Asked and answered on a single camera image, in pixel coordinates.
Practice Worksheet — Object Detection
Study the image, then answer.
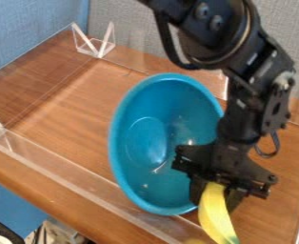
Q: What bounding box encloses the clear acrylic back barrier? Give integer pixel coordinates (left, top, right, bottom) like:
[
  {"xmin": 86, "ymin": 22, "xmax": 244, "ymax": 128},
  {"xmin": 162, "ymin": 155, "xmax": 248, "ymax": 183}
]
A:
[{"xmin": 103, "ymin": 46, "xmax": 299, "ymax": 125}]

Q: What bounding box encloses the clear acrylic corner bracket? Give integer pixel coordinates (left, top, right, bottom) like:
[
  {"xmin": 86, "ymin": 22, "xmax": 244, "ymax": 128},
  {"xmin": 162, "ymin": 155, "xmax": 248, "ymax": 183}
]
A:
[{"xmin": 70, "ymin": 22, "xmax": 115, "ymax": 59}]

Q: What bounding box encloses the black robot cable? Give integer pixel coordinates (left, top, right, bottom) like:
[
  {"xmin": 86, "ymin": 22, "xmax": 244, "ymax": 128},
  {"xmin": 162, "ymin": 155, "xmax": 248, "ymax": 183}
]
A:
[{"xmin": 253, "ymin": 132, "xmax": 282, "ymax": 159}]

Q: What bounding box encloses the clear acrylic front barrier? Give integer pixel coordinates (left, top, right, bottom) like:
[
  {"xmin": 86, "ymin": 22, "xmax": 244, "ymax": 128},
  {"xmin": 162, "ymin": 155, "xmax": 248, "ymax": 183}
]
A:
[{"xmin": 0, "ymin": 130, "xmax": 210, "ymax": 244}]

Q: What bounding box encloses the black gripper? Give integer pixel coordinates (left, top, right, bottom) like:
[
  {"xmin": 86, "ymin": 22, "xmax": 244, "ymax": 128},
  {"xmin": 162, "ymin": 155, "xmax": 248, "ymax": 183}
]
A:
[{"xmin": 171, "ymin": 138, "xmax": 278, "ymax": 213}]

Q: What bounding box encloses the yellow toy banana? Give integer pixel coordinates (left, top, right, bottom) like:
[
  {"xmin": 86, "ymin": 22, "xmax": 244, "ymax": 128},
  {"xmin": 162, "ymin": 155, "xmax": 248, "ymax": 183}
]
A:
[{"xmin": 198, "ymin": 183, "xmax": 240, "ymax": 244}]

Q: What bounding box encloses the blue plastic bowl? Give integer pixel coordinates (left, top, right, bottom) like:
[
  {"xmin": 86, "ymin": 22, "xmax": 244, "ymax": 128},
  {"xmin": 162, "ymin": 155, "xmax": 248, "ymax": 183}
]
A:
[{"xmin": 107, "ymin": 72, "xmax": 223, "ymax": 215}]

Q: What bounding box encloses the clear acrylic barrier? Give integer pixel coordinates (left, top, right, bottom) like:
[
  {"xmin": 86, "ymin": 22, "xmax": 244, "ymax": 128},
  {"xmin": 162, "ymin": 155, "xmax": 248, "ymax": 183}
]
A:
[
  {"xmin": 103, "ymin": 46, "xmax": 299, "ymax": 125},
  {"xmin": 0, "ymin": 130, "xmax": 210, "ymax": 244}
]

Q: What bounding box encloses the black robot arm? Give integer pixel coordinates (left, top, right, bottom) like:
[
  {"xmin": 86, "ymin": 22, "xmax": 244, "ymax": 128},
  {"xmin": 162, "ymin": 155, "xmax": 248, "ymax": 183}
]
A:
[{"xmin": 137, "ymin": 0, "xmax": 294, "ymax": 211}]

